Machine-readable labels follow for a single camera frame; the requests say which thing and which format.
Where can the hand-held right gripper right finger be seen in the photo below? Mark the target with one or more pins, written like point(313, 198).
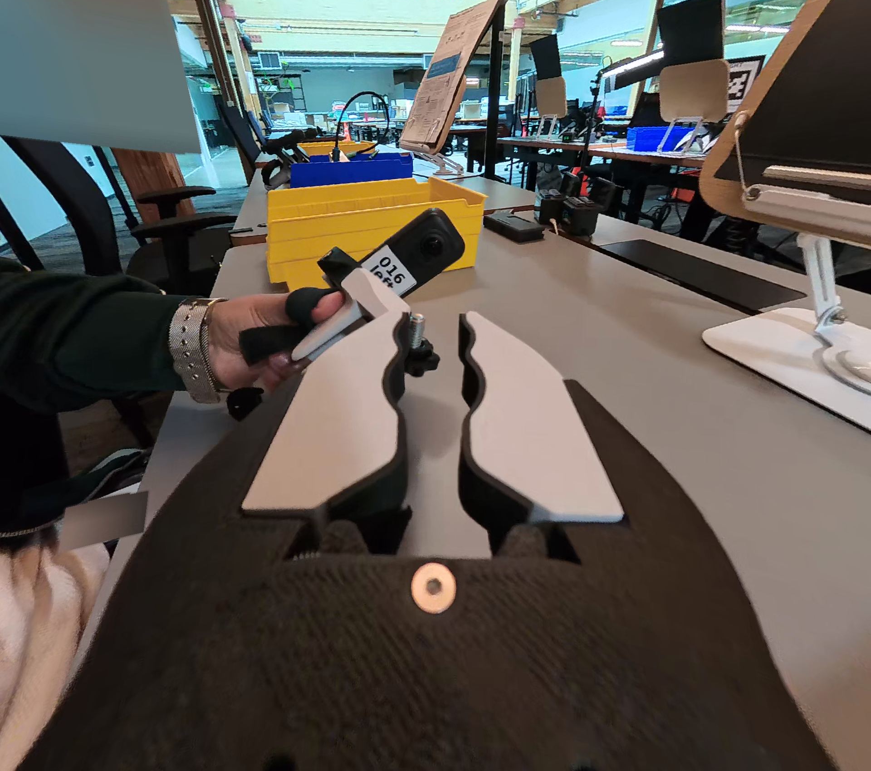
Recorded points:
point(537, 444)

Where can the grey desk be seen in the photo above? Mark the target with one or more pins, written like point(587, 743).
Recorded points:
point(646, 376)

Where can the flat black device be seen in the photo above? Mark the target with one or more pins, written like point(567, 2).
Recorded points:
point(514, 228)

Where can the long wooden work table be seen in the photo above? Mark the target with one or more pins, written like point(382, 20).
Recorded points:
point(612, 150)

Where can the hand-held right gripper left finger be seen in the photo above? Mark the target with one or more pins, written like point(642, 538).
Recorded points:
point(326, 444)

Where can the black office chair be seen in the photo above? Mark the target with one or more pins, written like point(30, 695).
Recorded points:
point(81, 206)

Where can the black knob screw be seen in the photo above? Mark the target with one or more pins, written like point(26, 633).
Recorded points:
point(420, 349)

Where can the black charger box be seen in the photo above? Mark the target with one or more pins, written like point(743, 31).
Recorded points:
point(550, 206)
point(582, 216)

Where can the dark green zip jacket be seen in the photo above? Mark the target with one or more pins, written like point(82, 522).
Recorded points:
point(41, 458)

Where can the person's left hand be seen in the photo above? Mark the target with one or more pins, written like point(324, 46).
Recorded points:
point(238, 322)

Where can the black board on white stand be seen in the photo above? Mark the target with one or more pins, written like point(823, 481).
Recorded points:
point(816, 70)

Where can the wooden support post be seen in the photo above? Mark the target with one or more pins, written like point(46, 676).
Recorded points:
point(153, 179)

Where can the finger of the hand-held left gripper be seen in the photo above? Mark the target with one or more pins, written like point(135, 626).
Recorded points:
point(378, 295)

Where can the marker sign on far desk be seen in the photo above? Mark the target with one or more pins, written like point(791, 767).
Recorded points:
point(745, 84)

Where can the silver mesh wristwatch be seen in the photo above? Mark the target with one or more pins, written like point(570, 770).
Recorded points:
point(190, 349)

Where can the brown board on white stand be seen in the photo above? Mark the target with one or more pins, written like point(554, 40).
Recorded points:
point(449, 70)

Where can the black and beige panel board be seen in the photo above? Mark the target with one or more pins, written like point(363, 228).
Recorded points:
point(691, 29)
point(546, 60)

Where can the person's left forearm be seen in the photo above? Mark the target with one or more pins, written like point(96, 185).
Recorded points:
point(88, 335)

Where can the blue plastic bin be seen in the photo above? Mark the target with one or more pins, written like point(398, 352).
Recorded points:
point(347, 172)
point(657, 140)

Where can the light bar on stand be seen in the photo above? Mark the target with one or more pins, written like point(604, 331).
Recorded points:
point(633, 67)

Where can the yellow plastic bin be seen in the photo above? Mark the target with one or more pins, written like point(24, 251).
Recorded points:
point(333, 148)
point(326, 220)

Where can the black steel pole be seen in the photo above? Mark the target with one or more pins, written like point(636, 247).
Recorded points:
point(501, 36)

